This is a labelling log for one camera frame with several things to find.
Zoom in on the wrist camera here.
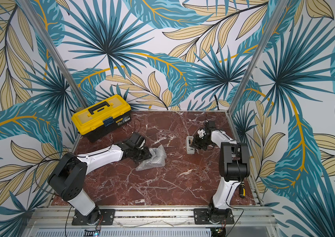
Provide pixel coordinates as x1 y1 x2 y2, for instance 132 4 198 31
197 120 216 138
126 132 145 148

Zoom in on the white tape dispenser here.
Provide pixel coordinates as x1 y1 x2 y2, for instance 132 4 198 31
186 136 195 155

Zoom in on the aluminium corner post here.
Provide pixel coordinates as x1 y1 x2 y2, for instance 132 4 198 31
228 1 288 117
18 0 88 107

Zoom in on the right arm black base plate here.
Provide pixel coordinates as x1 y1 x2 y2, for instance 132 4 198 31
193 208 235 225

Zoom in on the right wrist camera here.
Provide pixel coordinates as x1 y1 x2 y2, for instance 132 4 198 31
197 120 216 138

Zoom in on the clear bubble wrap sheet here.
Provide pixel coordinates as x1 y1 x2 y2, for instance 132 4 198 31
135 145 167 171

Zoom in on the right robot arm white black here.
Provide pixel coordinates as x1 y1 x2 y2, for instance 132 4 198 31
190 121 250 225

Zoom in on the right aluminium corner post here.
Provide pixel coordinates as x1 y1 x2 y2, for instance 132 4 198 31
228 1 288 117

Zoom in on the yellow black screwdriver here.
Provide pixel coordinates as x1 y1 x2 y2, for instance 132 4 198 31
238 182 246 198

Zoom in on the aluminium front frame rail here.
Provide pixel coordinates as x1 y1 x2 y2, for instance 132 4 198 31
22 206 283 237

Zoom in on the left aluminium corner post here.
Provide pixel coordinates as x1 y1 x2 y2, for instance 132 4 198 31
18 0 88 107

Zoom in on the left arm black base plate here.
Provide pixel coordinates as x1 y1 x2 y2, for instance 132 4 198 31
72 208 116 226

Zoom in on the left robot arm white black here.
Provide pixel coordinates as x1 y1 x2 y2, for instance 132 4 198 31
47 142 152 225

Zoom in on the yellow black toolbox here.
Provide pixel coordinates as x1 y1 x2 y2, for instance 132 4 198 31
72 95 131 143

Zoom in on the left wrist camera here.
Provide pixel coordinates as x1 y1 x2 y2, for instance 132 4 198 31
126 132 145 148

